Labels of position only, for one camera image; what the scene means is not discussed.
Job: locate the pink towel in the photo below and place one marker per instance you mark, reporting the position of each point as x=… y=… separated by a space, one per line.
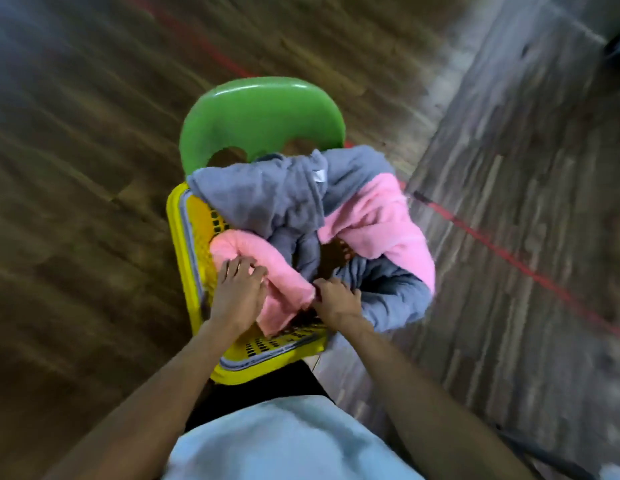
x=285 y=289
x=375 y=224

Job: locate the person's right forearm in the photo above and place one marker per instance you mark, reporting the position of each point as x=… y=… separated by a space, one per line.
x=420 y=404

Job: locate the red floor tape line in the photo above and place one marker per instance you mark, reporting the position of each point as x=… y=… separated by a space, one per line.
x=470 y=229

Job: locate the person's right fingers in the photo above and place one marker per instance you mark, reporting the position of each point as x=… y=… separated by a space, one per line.
x=335 y=286

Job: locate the yellow plastic laundry basket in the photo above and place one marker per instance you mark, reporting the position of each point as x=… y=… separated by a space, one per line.
x=195 y=244

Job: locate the person's left forearm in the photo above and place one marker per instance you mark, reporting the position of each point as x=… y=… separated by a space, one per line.
x=154 y=409

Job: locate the person's right hand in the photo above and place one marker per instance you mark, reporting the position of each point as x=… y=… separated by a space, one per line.
x=340 y=304

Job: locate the person's black shorts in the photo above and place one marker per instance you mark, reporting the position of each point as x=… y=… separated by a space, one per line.
x=260 y=387

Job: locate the person's light blue shirt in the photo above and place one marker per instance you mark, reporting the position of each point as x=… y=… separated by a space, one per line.
x=290 y=444

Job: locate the person's left hand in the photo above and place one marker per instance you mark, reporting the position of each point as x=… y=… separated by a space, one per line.
x=237 y=297

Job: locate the green plastic chair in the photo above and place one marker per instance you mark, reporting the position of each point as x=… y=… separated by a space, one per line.
x=260 y=114

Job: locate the person's left fingers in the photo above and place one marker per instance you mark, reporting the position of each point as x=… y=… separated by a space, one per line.
x=242 y=269

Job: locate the grey towel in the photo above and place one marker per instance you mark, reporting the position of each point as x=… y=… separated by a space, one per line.
x=395 y=294
x=270 y=194

